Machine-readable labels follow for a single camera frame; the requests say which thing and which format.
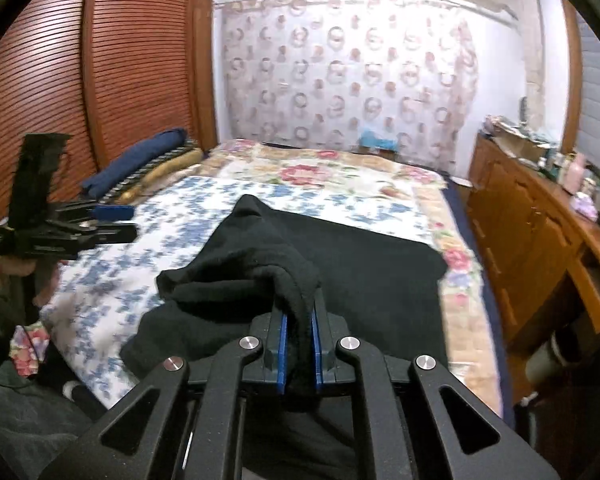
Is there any circle patterned sheer curtain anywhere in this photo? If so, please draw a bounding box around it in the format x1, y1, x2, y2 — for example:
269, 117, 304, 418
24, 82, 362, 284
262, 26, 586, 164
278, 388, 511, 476
220, 0, 481, 176

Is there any navy folded cloth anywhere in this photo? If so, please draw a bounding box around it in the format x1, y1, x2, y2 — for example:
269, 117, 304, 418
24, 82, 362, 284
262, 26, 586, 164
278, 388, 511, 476
80, 127, 188, 198

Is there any wooden sideboard cabinet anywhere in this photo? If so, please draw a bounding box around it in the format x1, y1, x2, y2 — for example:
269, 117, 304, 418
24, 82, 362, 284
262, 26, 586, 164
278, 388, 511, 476
465, 130, 600, 351

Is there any person's dark green jacket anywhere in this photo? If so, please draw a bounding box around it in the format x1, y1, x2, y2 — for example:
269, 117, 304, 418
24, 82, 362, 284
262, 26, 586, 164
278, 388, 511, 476
0, 265, 106, 480

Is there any wooden louvred wardrobe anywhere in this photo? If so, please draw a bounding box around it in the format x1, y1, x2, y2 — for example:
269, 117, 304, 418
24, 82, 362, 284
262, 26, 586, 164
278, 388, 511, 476
0, 0, 218, 261

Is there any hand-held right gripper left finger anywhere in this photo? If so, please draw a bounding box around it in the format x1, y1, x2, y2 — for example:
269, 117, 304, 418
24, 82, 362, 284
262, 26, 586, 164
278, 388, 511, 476
40, 309, 288, 480

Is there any black printed t-shirt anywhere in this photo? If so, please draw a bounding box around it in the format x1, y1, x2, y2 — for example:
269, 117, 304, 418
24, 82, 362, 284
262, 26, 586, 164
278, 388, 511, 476
120, 194, 451, 413

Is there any cardboard box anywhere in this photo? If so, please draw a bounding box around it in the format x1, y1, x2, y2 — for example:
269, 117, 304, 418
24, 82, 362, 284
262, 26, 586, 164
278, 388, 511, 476
490, 125, 551, 161

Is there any pink thermos bottle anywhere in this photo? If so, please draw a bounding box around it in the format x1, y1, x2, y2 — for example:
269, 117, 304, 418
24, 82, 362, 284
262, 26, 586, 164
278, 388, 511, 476
562, 152, 588, 196

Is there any person's left hand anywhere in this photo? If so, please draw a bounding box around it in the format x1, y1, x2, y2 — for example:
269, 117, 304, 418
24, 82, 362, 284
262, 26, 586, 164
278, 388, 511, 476
0, 255, 63, 311

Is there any pink floral cloth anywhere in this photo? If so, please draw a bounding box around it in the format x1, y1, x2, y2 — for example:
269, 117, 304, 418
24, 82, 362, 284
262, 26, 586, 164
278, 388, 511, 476
9, 322, 51, 378

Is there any cluttered paper pile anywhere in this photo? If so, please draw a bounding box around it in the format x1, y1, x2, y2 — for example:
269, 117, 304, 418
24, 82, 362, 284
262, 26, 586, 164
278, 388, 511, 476
482, 115, 551, 140

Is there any purple bag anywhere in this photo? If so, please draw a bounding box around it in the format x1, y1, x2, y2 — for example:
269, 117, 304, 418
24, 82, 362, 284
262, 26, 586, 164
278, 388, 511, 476
570, 194, 598, 221

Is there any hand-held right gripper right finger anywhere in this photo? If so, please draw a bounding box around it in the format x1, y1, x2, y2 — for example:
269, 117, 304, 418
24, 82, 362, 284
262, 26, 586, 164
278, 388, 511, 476
310, 291, 563, 480

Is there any beige tied curtain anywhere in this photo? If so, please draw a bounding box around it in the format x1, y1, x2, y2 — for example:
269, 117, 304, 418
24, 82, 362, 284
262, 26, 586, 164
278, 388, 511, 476
522, 0, 543, 126

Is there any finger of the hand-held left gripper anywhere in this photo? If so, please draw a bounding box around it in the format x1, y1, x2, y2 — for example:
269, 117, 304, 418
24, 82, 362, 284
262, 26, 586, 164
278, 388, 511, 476
95, 224, 139, 247
91, 204, 135, 222

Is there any patterned gold folded blanket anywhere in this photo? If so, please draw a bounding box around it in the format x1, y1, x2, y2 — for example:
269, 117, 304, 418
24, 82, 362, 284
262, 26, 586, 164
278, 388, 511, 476
102, 142, 203, 206

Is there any grey cylinder bin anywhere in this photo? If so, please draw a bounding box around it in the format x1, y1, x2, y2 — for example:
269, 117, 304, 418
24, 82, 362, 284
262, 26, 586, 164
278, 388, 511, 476
525, 325, 581, 391

